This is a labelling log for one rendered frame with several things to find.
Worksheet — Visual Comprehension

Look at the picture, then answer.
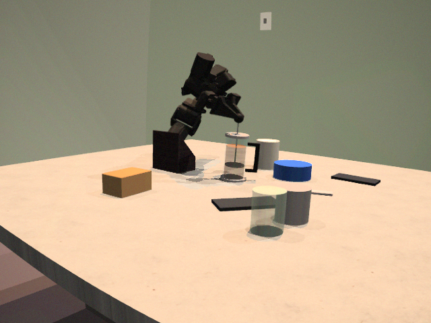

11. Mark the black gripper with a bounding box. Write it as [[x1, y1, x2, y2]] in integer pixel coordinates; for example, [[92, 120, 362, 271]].
[[195, 82, 244, 119]]

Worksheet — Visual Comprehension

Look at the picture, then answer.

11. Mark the glass coffee press with black knob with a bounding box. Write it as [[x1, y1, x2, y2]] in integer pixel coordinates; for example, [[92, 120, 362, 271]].
[[220, 113, 261, 182]]

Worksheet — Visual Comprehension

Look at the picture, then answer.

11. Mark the blue flat cylinder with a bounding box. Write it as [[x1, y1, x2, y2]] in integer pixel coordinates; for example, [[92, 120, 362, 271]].
[[273, 160, 312, 182]]

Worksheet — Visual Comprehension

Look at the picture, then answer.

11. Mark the white flat bar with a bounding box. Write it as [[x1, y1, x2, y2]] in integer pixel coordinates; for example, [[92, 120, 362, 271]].
[[312, 190, 333, 196]]

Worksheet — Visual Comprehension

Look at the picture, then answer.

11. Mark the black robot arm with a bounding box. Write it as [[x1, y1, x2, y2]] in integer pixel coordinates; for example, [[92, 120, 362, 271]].
[[168, 52, 236, 140]]

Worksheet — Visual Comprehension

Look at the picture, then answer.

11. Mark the grey cylinder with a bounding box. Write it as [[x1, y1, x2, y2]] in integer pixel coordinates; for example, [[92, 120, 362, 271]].
[[277, 182, 312, 225]]

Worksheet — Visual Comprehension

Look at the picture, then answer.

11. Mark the clear glass cylinder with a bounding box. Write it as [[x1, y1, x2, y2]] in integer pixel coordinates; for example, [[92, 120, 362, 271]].
[[250, 186, 287, 237]]

